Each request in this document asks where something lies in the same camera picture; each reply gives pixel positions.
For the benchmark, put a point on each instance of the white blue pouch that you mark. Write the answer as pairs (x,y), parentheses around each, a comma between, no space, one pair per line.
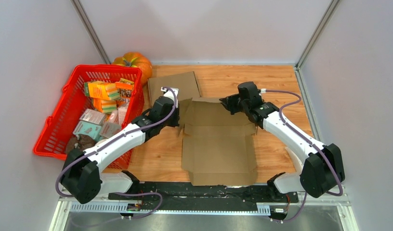
(298,164)

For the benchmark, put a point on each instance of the orange snack box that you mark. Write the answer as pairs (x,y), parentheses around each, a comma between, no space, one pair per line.
(125,88)

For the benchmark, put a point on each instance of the orange sponge pack lower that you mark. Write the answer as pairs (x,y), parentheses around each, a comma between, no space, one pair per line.
(104,106)

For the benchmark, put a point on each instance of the teal cookie box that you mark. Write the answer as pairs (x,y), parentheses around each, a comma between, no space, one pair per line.
(89,129)

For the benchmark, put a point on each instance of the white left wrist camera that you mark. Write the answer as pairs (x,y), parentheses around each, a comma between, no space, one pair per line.
(171,93)

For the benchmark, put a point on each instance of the brown netted item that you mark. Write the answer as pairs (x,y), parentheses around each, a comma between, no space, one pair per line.
(80,142)

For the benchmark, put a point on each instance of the brown cardboard box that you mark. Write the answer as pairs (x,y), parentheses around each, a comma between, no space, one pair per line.
(186,83)

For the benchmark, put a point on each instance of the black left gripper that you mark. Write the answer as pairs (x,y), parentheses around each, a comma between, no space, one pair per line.
(176,122)

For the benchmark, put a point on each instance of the orange sponge pack upper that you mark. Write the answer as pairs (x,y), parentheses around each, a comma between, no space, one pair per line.
(101,90)

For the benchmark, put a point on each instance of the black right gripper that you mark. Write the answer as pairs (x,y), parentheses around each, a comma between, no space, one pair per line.
(228,102)

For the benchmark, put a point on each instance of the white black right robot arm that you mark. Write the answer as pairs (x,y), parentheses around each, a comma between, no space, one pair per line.
(319,167)

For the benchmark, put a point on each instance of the orange sponge pack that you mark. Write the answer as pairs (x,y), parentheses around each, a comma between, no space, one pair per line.
(104,106)
(101,90)

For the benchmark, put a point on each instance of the orange pumpkin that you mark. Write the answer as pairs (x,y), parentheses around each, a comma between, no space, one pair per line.
(136,60)

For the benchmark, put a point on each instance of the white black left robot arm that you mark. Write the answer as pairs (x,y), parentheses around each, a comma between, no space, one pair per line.
(82,175)

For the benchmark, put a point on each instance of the grey pink packet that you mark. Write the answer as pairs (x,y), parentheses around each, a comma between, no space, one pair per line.
(114,123)

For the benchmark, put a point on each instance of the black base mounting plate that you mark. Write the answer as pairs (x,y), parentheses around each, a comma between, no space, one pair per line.
(184,196)

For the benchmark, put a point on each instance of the brown cardboard sheet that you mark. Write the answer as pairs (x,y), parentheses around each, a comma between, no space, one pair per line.
(218,147)

